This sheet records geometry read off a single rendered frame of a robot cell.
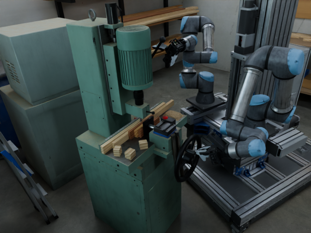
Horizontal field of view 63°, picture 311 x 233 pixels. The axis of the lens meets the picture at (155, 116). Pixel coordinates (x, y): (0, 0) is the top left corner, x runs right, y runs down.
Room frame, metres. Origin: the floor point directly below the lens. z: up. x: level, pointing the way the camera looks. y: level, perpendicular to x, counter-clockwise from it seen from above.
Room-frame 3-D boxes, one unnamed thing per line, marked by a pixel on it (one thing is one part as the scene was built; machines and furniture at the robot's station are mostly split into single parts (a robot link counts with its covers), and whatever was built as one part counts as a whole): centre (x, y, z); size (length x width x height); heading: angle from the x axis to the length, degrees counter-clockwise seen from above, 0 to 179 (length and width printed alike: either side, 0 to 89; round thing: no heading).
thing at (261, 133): (0.98, -0.47, 1.04); 0.11 x 0.11 x 0.08; 51
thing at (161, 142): (1.20, -0.05, 0.92); 0.15 x 0.13 x 0.09; 142
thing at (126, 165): (1.25, 0.02, 0.87); 0.61 x 0.30 x 0.06; 142
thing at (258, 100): (1.38, -0.65, 0.98); 0.13 x 0.12 x 0.14; 51
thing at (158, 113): (1.37, 0.06, 0.92); 0.61 x 0.02 x 0.04; 142
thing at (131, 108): (1.34, 0.11, 1.03); 0.14 x 0.07 x 0.09; 52
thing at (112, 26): (1.41, 0.20, 1.54); 0.08 x 0.08 x 0.17; 52
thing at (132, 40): (1.33, 0.09, 1.35); 0.18 x 0.18 x 0.31
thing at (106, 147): (1.33, 0.12, 0.93); 0.60 x 0.02 x 0.05; 142
